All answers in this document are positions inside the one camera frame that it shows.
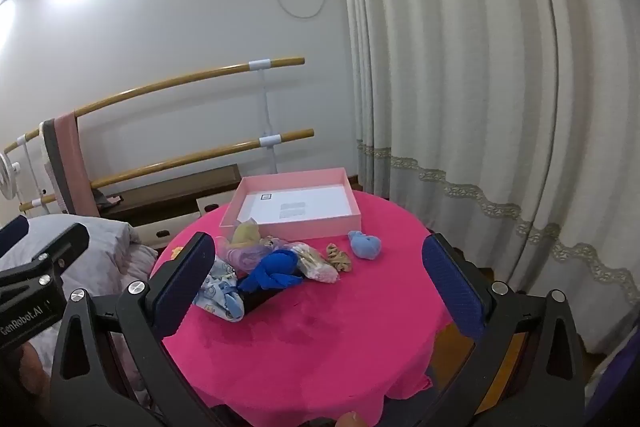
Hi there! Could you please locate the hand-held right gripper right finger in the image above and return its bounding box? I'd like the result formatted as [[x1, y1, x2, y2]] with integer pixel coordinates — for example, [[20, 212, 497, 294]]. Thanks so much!
[[421, 232, 588, 427]]

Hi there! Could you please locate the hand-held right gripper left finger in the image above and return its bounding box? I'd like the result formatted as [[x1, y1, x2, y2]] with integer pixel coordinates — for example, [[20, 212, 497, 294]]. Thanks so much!
[[50, 231, 218, 427]]

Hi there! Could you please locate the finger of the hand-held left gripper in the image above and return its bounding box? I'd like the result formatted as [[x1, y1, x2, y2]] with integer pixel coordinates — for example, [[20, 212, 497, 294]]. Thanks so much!
[[0, 215, 30, 255], [0, 223, 91, 292]]

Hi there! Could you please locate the blue white printed scrunchie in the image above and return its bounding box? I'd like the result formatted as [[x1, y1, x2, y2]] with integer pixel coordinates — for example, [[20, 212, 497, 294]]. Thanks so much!
[[192, 257, 246, 323]]

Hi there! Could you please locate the pastel organza scrunchie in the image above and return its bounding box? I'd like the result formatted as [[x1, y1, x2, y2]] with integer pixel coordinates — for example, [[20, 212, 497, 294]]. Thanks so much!
[[216, 217, 291, 273]]

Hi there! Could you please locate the royal blue cloth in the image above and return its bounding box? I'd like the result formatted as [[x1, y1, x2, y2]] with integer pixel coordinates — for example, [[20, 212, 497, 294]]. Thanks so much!
[[236, 249, 306, 294]]

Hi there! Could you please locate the light blue towel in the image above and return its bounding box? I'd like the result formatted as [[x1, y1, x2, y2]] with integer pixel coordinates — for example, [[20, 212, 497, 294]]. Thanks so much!
[[347, 230, 383, 261]]

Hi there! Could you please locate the beige lace sock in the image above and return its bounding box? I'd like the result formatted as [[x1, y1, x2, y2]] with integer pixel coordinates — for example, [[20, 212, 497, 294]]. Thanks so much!
[[326, 243, 354, 273]]

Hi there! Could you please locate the pink shallow box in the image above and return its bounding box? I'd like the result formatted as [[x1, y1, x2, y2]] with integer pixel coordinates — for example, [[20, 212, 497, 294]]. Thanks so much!
[[219, 167, 362, 244]]

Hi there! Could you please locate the small white fan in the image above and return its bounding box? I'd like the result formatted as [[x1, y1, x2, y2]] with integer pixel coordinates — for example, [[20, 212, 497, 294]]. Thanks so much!
[[0, 152, 21, 200]]

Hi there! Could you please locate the pink and grey towel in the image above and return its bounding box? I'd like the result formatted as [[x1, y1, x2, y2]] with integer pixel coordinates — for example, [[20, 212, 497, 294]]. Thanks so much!
[[39, 113, 101, 220]]

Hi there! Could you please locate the dark wooden storage bench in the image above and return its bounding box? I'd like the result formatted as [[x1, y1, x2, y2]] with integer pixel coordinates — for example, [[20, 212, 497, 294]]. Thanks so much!
[[100, 164, 241, 253]]

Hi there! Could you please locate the pink round tablecloth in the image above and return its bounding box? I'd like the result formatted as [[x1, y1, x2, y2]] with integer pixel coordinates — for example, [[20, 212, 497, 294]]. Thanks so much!
[[150, 192, 481, 427]]

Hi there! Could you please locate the purple cloth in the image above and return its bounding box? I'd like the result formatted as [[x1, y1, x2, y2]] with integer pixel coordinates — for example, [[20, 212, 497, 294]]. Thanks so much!
[[585, 337, 640, 427]]

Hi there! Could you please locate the white pleated curtain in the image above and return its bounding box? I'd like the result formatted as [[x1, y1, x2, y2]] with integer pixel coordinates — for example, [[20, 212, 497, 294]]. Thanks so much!
[[332, 0, 640, 358]]

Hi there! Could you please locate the white barre stand post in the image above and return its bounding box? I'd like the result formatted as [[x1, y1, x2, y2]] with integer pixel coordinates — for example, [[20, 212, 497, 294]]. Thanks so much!
[[248, 57, 283, 175], [15, 134, 56, 215]]

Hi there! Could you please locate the short wooden barre rail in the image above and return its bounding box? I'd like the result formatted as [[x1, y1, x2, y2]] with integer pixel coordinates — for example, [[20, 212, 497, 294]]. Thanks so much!
[[19, 129, 316, 212]]

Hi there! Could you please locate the long wooden barre rail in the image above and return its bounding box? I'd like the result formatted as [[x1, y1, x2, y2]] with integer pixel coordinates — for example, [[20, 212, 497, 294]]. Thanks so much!
[[4, 57, 306, 154]]

